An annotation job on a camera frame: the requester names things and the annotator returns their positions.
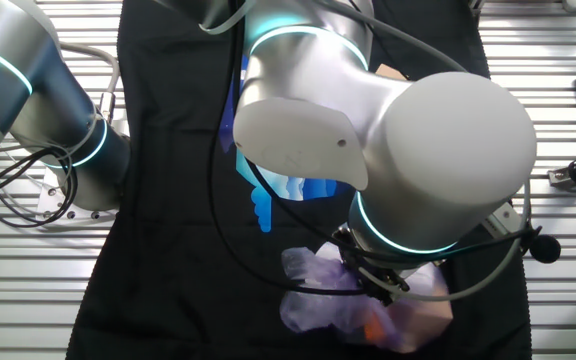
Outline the translucent purple plastic bag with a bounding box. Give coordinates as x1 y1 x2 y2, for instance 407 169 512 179
278 242 455 355

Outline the light wooden cube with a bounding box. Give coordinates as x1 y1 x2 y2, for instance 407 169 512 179
374 63 410 82

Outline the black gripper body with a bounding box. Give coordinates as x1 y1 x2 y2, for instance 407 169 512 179
335 227 394 281

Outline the black cloth with blue print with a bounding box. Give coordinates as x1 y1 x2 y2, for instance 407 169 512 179
65 0 534 360

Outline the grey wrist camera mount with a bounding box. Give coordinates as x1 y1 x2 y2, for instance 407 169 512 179
481 201 525 240

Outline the black round cable knob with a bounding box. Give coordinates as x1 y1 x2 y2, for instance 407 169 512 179
527 233 563 265

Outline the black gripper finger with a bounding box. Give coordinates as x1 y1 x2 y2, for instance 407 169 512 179
357 275 387 301
382 270 412 307

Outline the black base cable bundle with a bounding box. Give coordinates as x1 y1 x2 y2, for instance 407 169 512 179
0 146 80 230

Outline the thick grey base cable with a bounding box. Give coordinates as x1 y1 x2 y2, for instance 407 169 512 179
59 42 122 124

